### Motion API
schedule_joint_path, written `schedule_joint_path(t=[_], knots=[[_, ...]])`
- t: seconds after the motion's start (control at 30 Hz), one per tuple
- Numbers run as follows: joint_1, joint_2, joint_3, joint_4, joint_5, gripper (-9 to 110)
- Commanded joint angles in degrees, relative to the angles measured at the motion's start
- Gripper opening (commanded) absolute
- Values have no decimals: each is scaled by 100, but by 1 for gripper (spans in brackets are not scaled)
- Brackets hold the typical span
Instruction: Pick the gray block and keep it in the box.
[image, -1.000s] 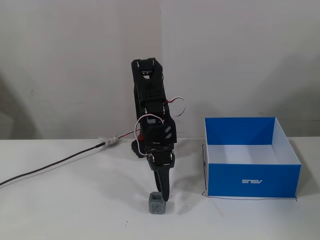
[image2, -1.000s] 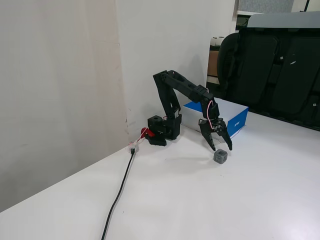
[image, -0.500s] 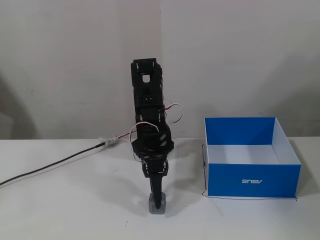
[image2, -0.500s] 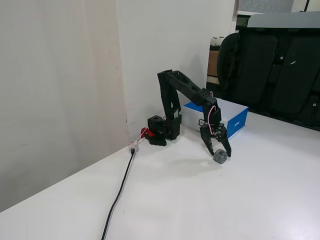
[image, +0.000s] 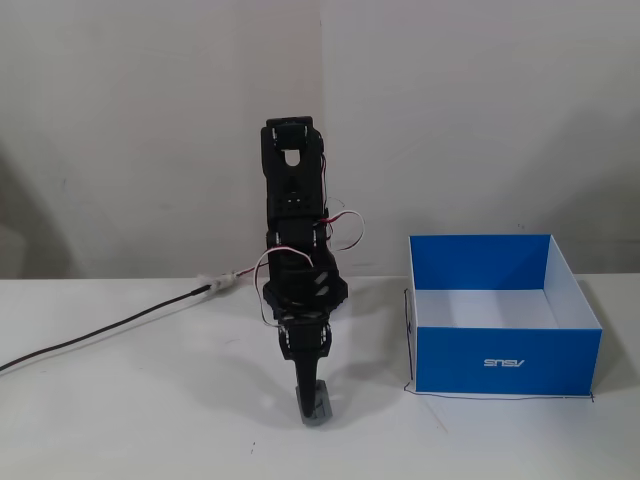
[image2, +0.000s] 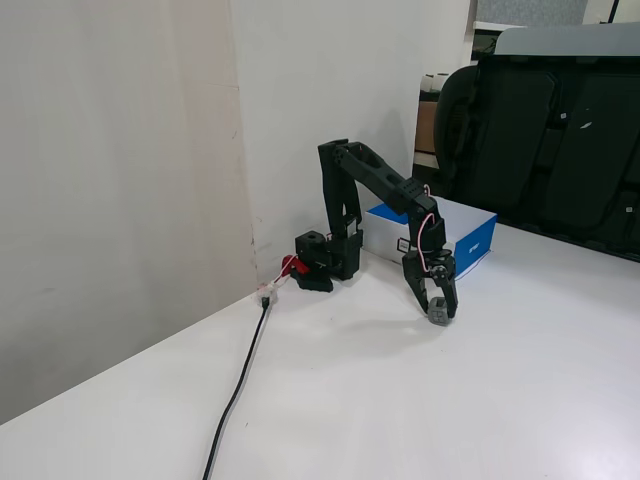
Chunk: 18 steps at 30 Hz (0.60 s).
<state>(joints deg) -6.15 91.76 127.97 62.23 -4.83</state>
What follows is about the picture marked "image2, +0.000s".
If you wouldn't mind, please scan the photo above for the thin red lead wire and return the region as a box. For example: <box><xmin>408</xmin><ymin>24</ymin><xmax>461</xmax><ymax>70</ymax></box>
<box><xmin>272</xmin><ymin>259</ymin><xmax>301</xmax><ymax>289</ymax></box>

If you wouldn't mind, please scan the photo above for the black office chair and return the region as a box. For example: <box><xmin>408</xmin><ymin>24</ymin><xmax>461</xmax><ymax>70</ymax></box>
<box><xmin>432</xmin><ymin>64</ymin><xmax>482</xmax><ymax>202</ymax></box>

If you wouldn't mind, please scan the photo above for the blue white cardboard box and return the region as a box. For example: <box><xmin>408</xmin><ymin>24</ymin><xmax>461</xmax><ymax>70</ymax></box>
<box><xmin>364</xmin><ymin>196</ymin><xmax>499</xmax><ymax>279</ymax></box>

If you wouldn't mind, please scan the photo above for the white taped cable connector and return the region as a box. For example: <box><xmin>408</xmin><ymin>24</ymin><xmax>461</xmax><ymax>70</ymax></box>
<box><xmin>251</xmin><ymin>279</ymin><xmax>291</xmax><ymax>307</ymax></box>

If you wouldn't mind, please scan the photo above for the gray 3D printed block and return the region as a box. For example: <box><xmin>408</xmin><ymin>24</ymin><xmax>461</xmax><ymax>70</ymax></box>
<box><xmin>426</xmin><ymin>295</ymin><xmax>452</xmax><ymax>328</ymax></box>

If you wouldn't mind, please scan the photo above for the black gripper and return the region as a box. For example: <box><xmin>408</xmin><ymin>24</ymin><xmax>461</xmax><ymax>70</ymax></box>
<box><xmin>400</xmin><ymin>219</ymin><xmax>460</xmax><ymax>322</ymax></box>

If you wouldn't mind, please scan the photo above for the black power cable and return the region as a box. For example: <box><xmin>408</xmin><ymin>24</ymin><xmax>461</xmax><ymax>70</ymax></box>
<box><xmin>199</xmin><ymin>296</ymin><xmax>274</xmax><ymax>480</ymax></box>

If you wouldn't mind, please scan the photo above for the large black gray seat back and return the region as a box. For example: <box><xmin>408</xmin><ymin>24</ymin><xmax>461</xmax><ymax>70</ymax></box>
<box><xmin>467</xmin><ymin>25</ymin><xmax>640</xmax><ymax>263</ymax></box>

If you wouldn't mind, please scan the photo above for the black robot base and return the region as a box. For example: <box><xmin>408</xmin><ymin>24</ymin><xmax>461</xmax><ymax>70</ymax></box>
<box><xmin>294</xmin><ymin>228</ymin><xmax>364</xmax><ymax>282</ymax></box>

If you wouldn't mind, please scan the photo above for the brown cardboard box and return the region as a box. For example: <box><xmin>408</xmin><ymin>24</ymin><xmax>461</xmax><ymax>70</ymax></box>
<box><xmin>414</xmin><ymin>98</ymin><xmax>442</xmax><ymax>157</ymax></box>

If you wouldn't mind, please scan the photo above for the black clamp with red handle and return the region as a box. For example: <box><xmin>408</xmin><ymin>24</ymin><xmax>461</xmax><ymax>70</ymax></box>
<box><xmin>281</xmin><ymin>254</ymin><xmax>336</xmax><ymax>293</ymax></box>

